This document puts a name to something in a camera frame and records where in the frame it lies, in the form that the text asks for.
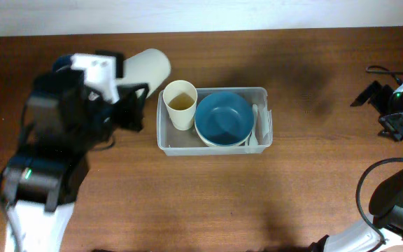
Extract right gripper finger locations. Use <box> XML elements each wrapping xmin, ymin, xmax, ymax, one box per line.
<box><xmin>351</xmin><ymin>80</ymin><xmax>382</xmax><ymax>107</ymax></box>
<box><xmin>378</xmin><ymin>111</ymin><xmax>403</xmax><ymax>141</ymax></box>

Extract blue cup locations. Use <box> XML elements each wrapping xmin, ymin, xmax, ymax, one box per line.
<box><xmin>52</xmin><ymin>54</ymin><xmax>72</xmax><ymax>72</ymax></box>

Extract cream cup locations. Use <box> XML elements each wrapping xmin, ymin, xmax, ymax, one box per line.
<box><xmin>163</xmin><ymin>80</ymin><xmax>198</xmax><ymax>131</ymax></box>
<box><xmin>115</xmin><ymin>48</ymin><xmax>171</xmax><ymax>98</ymax></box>

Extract cream bowl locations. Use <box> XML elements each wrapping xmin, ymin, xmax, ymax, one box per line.
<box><xmin>195</xmin><ymin>124</ymin><xmax>253</xmax><ymax>147</ymax></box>
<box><xmin>199</xmin><ymin>135</ymin><xmax>249</xmax><ymax>147</ymax></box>

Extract blue bowl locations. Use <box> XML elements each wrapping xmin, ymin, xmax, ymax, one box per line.
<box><xmin>195</xmin><ymin>91</ymin><xmax>254</xmax><ymax>129</ymax></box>

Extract white plastic spoon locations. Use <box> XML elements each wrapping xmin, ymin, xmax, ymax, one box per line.
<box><xmin>248</xmin><ymin>104</ymin><xmax>258</xmax><ymax>146</ymax></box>

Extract white plastic fork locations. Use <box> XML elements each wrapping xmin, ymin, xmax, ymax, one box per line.
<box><xmin>244</xmin><ymin>133</ymin><xmax>251</xmax><ymax>154</ymax></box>

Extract cream bowl front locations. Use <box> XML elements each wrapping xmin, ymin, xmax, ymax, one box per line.
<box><xmin>195</xmin><ymin>124</ymin><xmax>253</xmax><ymax>147</ymax></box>

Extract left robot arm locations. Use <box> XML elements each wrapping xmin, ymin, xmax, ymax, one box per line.
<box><xmin>0</xmin><ymin>50</ymin><xmax>170</xmax><ymax>251</ymax></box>

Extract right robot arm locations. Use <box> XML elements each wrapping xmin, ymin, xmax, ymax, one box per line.
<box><xmin>307</xmin><ymin>65</ymin><xmax>403</xmax><ymax>252</ymax></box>

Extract clear plastic container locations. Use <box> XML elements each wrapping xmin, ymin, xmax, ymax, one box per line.
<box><xmin>157</xmin><ymin>87</ymin><xmax>273</xmax><ymax>156</ymax></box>

